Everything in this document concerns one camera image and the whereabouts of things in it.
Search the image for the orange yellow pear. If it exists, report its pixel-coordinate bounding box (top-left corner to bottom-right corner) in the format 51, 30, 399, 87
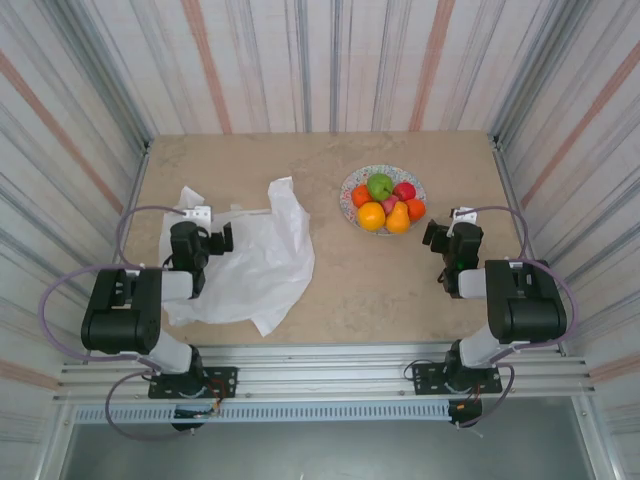
384, 201, 411, 235

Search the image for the white plastic bag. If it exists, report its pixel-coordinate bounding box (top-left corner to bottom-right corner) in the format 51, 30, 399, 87
158, 175, 316, 338

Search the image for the large orange fruit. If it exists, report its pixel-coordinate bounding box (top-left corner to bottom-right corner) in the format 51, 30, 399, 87
356, 200, 387, 232

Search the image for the green apple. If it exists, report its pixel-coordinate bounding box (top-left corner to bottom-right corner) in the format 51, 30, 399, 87
367, 172, 395, 200

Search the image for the colourful patterned plate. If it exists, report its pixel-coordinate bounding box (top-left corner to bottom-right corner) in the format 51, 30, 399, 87
340, 166, 429, 236

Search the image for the black connector block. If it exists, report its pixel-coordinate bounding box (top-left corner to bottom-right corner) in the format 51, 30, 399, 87
447, 399, 484, 430
171, 407, 207, 432

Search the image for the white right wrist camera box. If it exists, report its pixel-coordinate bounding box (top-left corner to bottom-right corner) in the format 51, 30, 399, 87
448, 206, 478, 236

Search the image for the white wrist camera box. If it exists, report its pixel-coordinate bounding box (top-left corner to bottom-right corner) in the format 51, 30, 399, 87
448, 206, 478, 236
181, 204, 214, 227

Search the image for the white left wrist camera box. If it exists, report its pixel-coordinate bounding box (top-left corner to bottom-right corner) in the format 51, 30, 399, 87
181, 204, 214, 227

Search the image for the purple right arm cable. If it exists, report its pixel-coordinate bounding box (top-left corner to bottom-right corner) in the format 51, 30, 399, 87
469, 204, 580, 431

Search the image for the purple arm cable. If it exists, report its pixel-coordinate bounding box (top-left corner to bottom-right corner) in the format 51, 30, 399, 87
469, 204, 580, 431
40, 205, 196, 442

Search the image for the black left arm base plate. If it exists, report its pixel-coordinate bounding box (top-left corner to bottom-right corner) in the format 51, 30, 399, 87
148, 366, 239, 400

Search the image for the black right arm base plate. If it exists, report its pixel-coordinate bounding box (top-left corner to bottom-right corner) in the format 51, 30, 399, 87
410, 360, 503, 397

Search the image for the aluminium rail frame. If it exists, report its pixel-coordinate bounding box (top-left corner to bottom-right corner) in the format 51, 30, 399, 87
52, 342, 599, 404

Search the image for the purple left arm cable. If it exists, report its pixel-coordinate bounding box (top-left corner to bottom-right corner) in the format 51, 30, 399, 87
40, 205, 196, 442

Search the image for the slotted grey cable tray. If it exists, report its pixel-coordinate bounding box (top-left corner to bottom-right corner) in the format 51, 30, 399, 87
73, 402, 451, 424

